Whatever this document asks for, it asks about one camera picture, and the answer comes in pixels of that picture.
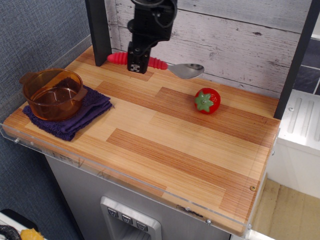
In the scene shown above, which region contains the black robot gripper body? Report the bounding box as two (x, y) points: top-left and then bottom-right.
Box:
(127, 29), (160, 74)

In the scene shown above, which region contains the red handled metal spoon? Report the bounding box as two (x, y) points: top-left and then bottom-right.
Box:
(107, 52), (205, 79)

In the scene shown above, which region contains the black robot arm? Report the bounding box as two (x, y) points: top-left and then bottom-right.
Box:
(127, 0), (178, 74)

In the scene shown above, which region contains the brown glass bowl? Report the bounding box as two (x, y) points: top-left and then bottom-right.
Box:
(19, 68), (88, 121)

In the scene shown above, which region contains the purple folded cloth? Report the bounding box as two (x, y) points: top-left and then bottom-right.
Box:
(22, 85), (113, 141)

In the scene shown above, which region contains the red toy tomato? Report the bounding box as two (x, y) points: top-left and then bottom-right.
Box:
(194, 87), (221, 115)

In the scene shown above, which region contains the grey cabinet with button panel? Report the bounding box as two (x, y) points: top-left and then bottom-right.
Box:
(46, 156), (231, 240)

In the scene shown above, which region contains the white appliance with ridged top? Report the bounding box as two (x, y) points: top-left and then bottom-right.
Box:
(266, 90), (320, 198)

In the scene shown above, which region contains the yellow object bottom left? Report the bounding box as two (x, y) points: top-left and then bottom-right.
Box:
(20, 229), (45, 240)

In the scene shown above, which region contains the dark vertical post left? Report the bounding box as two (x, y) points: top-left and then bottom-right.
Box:
(85, 0), (112, 67)

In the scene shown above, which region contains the dark vertical post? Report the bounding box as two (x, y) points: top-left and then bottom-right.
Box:
(85, 0), (112, 67)
(273, 0), (320, 120)

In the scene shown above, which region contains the dark vertical post right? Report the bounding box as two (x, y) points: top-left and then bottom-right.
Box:
(273, 0), (320, 120)

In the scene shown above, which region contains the black braided hose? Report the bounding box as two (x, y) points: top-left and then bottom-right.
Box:
(0, 224), (23, 240)

